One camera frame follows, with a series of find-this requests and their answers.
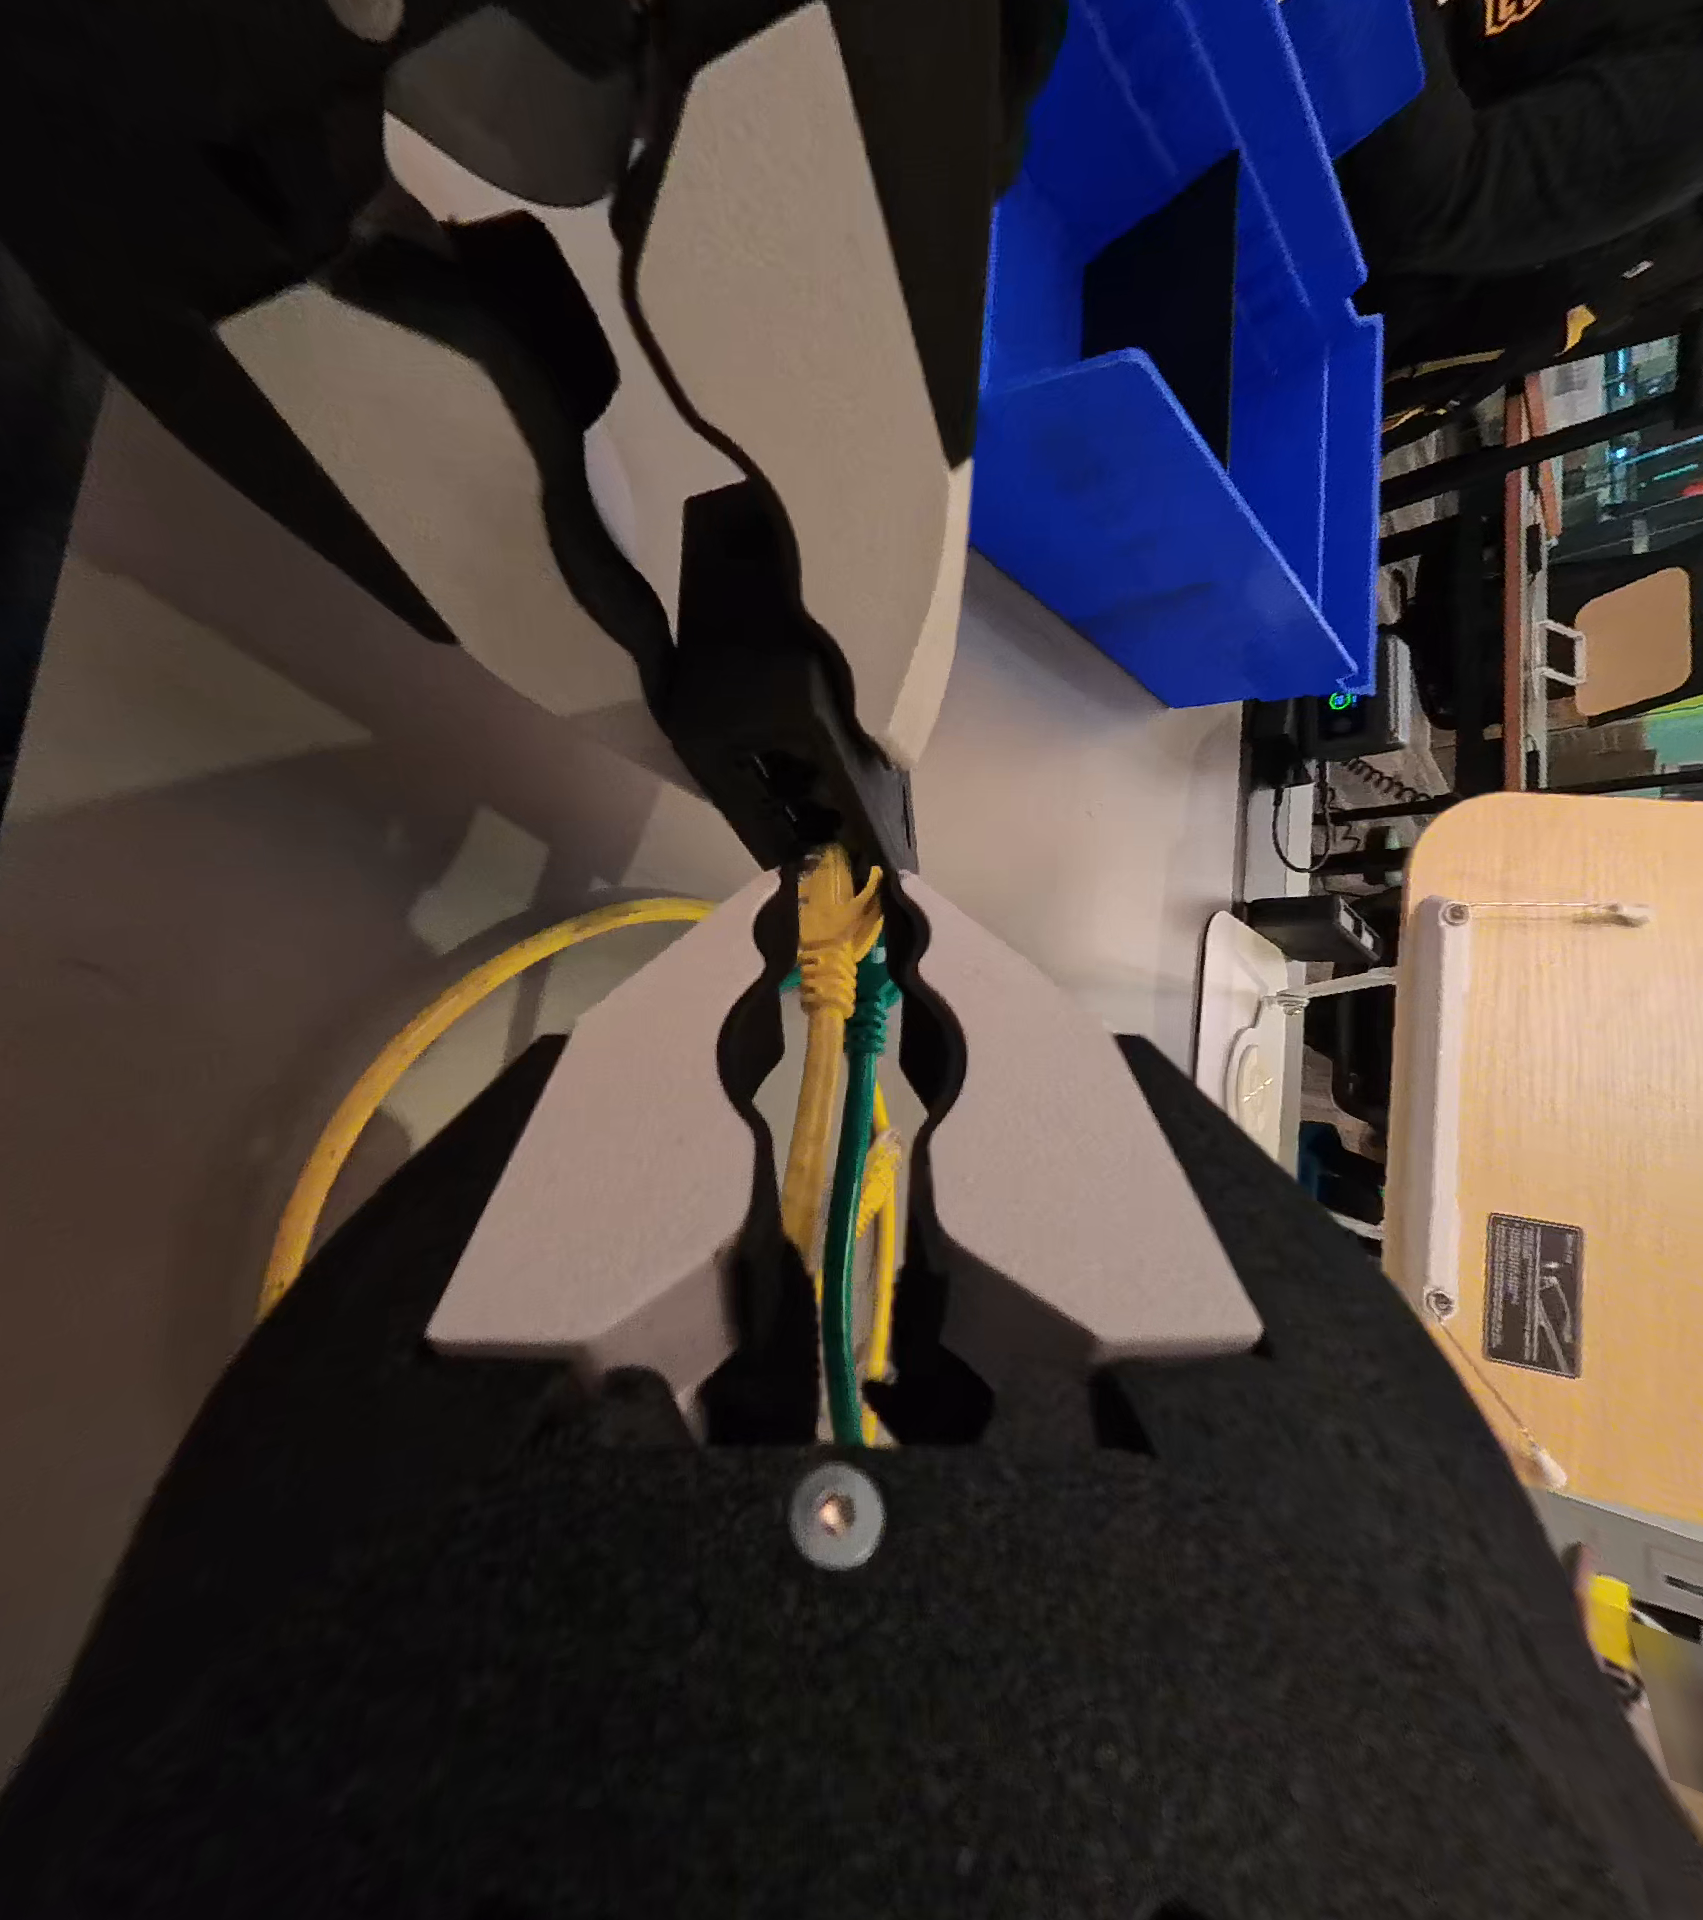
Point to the black charger brick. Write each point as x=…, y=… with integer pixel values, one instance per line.
x=1315, y=922

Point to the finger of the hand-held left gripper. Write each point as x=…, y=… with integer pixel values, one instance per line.
x=447, y=451
x=807, y=302

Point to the black ethernet switch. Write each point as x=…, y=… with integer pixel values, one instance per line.
x=746, y=660

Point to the black power bank with screen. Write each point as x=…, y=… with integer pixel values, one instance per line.
x=1352, y=728

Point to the black bin divider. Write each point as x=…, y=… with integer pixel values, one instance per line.
x=1165, y=302

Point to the blue plastic bin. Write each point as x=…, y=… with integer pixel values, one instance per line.
x=1136, y=492

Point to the black chair with wooden seat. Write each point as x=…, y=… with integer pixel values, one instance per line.
x=1631, y=644

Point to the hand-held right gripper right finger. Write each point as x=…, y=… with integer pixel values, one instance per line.
x=1091, y=1184

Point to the wooden board with white rail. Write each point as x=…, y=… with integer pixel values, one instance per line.
x=1660, y=1052

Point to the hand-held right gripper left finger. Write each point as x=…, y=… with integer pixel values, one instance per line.
x=594, y=1184

